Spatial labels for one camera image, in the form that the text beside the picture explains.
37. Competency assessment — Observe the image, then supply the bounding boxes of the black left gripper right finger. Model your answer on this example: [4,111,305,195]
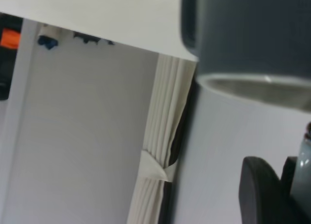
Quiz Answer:
[280,156,311,224]

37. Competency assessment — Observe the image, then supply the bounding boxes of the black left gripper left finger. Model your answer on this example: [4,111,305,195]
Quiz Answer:
[238,156,296,224]

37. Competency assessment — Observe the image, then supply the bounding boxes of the dark grey mug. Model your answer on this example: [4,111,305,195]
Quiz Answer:
[179,0,311,113]

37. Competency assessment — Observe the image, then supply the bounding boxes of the white curtain tieback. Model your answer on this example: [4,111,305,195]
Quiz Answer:
[138,150,177,184]

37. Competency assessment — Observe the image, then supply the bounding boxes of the beige pleated curtain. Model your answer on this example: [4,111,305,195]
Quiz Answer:
[126,54,198,224]

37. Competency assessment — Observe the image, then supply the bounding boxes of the small black objects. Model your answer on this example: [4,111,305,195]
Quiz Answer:
[72,31,116,47]

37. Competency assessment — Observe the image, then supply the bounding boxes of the blue object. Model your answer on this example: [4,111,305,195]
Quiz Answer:
[37,34,59,52]

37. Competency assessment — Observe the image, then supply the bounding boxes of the large black object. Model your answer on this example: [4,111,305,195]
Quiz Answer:
[0,12,24,101]

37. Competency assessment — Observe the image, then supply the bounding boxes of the orange object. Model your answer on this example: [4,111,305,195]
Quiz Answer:
[0,27,22,50]

